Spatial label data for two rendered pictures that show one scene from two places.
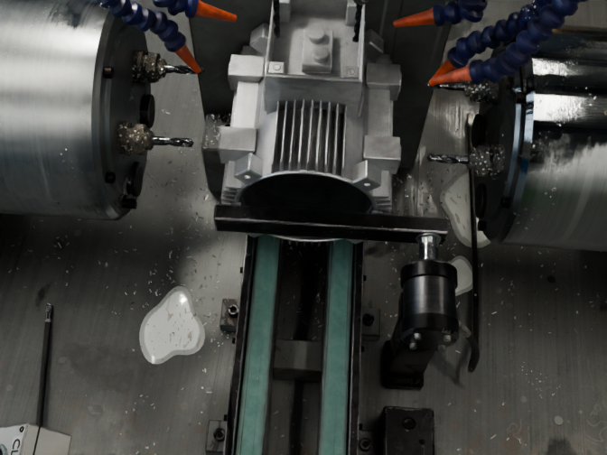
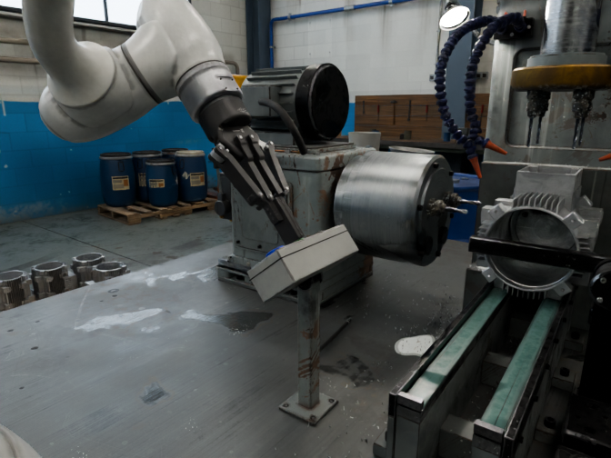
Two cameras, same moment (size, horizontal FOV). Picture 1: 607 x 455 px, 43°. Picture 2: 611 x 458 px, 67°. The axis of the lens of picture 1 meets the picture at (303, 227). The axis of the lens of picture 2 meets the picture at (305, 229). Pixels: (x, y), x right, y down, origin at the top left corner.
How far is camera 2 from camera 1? 0.69 m
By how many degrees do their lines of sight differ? 53
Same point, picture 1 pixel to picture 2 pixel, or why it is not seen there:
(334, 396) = (529, 346)
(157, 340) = (405, 346)
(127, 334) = (388, 341)
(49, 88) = (407, 162)
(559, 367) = not seen: outside the picture
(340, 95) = (560, 187)
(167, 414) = (398, 373)
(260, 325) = (482, 313)
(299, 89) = (535, 183)
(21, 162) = (381, 190)
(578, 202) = not seen: outside the picture
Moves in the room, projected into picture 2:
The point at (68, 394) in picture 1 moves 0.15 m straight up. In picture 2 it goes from (342, 349) to (344, 278)
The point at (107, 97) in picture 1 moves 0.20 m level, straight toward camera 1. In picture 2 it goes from (431, 175) to (440, 192)
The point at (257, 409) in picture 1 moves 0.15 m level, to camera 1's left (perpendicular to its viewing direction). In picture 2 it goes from (468, 336) to (380, 313)
